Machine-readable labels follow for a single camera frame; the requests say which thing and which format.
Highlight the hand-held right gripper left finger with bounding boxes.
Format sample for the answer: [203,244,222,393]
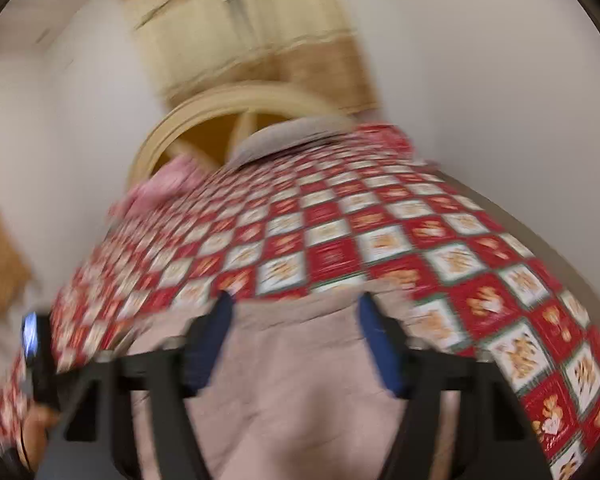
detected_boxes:
[35,292,237,480]

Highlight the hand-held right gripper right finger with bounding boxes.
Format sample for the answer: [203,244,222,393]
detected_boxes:
[357,292,553,480]

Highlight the beige puffer jacket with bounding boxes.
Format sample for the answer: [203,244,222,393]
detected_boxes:
[130,292,463,480]

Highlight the person's left hand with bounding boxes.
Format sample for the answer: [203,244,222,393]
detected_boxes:
[22,405,62,467]

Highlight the red checked bear bedspread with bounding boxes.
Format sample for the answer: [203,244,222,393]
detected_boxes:
[0,124,600,480]

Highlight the beige side curtain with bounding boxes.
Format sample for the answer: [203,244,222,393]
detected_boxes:
[0,175,33,346]

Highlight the pink quilt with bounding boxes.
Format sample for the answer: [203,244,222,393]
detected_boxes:
[111,154,208,221]

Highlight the striped pillow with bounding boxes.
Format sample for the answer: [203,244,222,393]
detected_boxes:
[227,115,358,168]

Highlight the cream wooden bed headboard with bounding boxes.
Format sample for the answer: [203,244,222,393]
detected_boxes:
[129,81,353,192]

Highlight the beige window curtain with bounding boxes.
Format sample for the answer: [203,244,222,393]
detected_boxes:
[117,0,381,116]

